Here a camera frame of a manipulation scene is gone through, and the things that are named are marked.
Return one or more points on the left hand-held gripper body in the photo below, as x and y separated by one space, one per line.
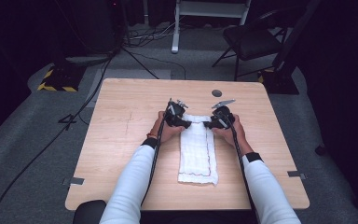
174 113

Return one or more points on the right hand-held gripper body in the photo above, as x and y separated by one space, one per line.
221 116

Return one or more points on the white towel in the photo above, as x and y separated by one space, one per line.
198 152

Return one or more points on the person's left hand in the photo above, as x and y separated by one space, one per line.
167 132

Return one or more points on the person's right hand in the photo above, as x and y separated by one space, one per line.
231 133

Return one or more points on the dark round table grommet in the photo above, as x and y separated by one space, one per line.
216 93

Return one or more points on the black base with yellow stripes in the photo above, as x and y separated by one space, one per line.
279 82
62 77

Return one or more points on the black folding chair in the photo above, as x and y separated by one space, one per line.
250 42

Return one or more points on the grey tape strip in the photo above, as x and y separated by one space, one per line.
73 181
296 174

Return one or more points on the black slanted stand pole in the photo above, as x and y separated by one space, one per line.
295 34

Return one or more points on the black seat back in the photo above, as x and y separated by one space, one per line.
88 213

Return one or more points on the white metal stand frame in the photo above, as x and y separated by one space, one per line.
180 18

